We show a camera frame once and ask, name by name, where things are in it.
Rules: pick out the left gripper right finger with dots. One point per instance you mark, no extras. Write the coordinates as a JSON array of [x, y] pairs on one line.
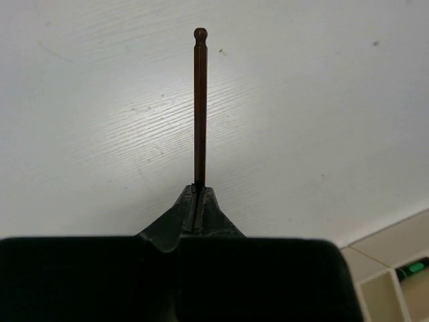
[[225, 276]]

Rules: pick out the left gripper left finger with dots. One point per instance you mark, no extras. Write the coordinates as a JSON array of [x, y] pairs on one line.
[[96, 278]]

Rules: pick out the green orange stubby screwdriver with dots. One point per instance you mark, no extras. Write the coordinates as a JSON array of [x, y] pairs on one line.
[[411, 268]]

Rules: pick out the brown hex key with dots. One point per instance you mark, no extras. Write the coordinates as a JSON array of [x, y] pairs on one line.
[[200, 105]]

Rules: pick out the beige three-compartment tray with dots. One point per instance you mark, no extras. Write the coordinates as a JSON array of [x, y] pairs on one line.
[[373, 260]]

